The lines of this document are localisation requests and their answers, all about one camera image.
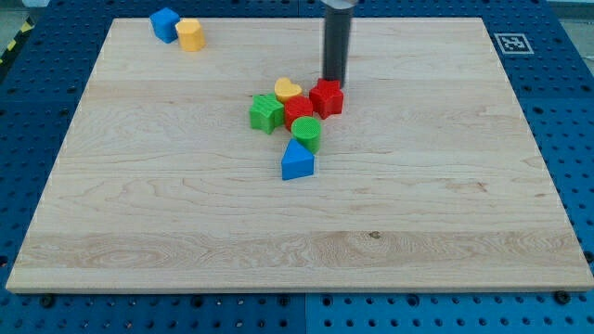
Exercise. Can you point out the yellow heart block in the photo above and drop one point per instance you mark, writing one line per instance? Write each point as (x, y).
(285, 89)

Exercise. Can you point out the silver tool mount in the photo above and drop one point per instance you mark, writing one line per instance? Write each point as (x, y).
(340, 4)

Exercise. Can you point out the wooden board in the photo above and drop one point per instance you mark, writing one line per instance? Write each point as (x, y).
(429, 181)

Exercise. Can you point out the blue cube block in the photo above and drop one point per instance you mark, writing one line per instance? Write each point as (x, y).
(163, 23)

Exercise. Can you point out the red cylinder block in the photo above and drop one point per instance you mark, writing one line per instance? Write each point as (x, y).
(296, 107)

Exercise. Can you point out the yellow hexagon block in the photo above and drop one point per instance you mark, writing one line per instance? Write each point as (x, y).
(190, 35)

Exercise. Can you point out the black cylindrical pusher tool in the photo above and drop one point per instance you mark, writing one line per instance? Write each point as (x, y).
(337, 27)

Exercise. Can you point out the red star block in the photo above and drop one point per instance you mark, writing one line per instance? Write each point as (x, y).
(327, 98)

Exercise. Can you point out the white fiducial marker tag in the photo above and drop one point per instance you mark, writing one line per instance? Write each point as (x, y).
(512, 43)

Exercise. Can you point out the blue triangle block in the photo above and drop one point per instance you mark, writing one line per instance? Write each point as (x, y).
(297, 161)

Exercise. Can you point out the green cylinder block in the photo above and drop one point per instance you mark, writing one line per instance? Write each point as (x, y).
(307, 131)

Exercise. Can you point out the green star block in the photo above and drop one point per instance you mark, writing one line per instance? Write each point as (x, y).
(266, 113)

